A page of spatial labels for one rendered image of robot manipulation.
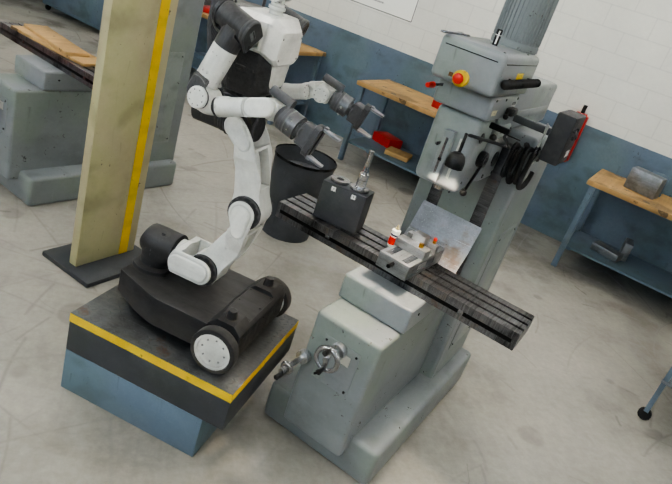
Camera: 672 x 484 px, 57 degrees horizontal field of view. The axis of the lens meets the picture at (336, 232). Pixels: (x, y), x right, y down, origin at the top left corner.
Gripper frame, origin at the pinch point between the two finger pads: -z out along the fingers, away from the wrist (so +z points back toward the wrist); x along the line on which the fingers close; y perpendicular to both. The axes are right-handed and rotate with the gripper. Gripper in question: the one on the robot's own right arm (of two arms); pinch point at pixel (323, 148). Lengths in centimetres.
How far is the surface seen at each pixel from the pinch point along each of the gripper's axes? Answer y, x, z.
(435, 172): 55, 5, -28
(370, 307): 50, -56, -41
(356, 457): 43, -113, -77
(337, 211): 71, -40, -1
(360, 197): 70, -28, -6
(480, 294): 71, -28, -73
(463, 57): 41, 47, -13
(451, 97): 52, 32, -16
